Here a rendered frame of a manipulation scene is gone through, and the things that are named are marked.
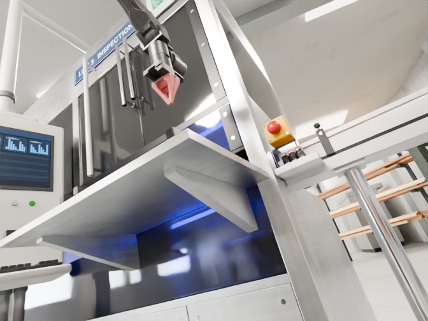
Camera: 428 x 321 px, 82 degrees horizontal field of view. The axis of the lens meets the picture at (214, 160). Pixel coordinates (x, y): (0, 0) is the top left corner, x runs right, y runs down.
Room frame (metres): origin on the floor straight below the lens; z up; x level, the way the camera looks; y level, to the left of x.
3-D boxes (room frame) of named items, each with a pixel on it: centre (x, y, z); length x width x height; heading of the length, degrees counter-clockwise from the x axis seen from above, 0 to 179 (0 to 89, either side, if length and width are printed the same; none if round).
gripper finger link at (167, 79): (0.54, 0.07, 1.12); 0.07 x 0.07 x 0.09; 64
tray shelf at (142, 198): (0.72, 0.24, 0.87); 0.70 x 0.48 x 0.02; 64
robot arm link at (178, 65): (0.56, 0.06, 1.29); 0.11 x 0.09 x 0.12; 154
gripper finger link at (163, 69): (0.52, 0.08, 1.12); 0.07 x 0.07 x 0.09; 64
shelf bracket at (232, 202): (0.60, 0.02, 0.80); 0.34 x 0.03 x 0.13; 154
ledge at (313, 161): (0.74, -0.26, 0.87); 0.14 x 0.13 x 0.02; 154
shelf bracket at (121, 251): (0.83, 0.46, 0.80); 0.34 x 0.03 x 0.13; 154
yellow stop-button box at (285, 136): (0.71, -0.22, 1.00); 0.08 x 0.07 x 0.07; 154
